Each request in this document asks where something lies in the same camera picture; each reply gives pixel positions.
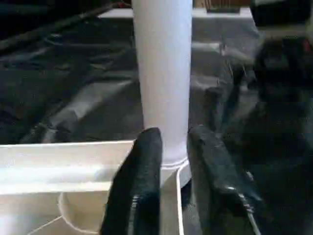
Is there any white plastic table top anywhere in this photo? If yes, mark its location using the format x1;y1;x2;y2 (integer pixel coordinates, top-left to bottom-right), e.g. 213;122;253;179
0;140;194;235

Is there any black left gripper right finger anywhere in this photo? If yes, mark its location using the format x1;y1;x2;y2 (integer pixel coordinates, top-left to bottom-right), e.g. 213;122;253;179
186;125;264;235

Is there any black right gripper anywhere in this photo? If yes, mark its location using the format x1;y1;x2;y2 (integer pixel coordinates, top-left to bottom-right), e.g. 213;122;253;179
254;36;313;98

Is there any black work mat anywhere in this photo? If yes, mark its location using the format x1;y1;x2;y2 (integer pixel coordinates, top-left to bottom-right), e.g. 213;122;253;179
0;0;313;235

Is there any white plastic table leg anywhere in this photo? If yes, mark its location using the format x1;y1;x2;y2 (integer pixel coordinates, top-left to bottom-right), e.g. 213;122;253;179
131;0;193;170

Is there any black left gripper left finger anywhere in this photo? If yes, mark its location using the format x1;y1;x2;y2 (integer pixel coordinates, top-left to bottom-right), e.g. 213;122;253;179
99;127;164;235

